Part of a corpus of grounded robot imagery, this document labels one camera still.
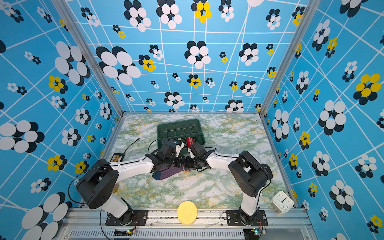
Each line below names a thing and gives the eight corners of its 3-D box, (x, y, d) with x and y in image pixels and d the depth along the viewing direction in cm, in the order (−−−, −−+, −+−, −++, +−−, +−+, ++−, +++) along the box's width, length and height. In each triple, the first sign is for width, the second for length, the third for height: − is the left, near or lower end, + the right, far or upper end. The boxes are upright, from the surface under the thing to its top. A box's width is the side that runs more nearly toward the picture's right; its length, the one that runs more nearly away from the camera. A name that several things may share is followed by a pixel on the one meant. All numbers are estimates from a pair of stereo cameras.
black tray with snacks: (111, 162, 96) (110, 160, 94) (114, 155, 99) (112, 153, 97) (122, 162, 96) (120, 160, 94) (124, 155, 99) (123, 153, 97)
